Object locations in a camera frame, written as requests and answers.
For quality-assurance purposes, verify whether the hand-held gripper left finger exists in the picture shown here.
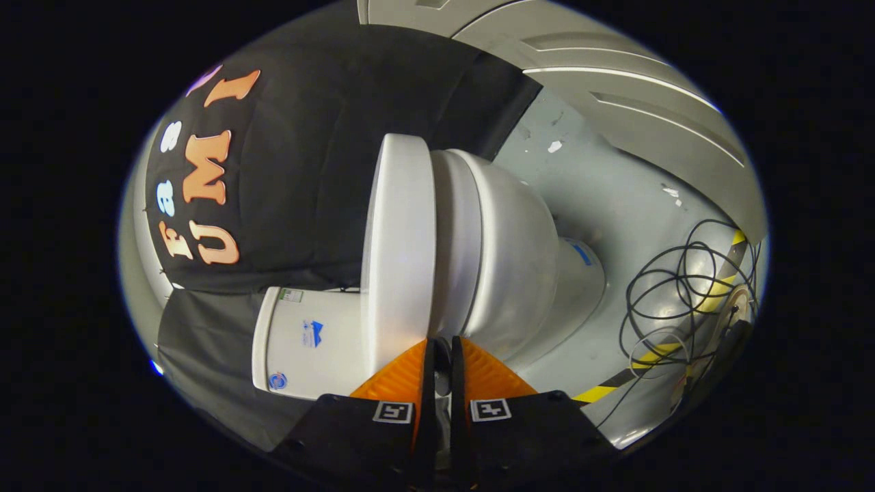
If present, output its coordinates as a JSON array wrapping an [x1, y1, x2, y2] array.
[[273, 337, 439, 490]]

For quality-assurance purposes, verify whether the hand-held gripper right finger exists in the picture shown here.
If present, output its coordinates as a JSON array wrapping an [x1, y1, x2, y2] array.
[[448, 335, 616, 490]]

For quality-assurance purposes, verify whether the white toilet lid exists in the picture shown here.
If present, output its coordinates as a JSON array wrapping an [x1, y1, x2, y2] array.
[[360, 134, 438, 373]]

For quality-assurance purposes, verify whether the white ceramic toilet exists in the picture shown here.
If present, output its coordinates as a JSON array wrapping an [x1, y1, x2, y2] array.
[[252, 149, 606, 400]]

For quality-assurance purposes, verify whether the yellow black floor tape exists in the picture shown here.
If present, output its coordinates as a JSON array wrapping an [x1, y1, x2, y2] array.
[[571, 229, 747, 404]]

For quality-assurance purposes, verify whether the black backdrop cloth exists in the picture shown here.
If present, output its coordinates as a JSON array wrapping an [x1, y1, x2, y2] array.
[[144, 24, 544, 452]]

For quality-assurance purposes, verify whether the white cabinet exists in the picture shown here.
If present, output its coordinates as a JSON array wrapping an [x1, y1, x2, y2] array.
[[357, 0, 768, 243]]

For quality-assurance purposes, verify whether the black cable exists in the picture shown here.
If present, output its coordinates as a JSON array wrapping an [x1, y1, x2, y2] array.
[[619, 219, 761, 414]]

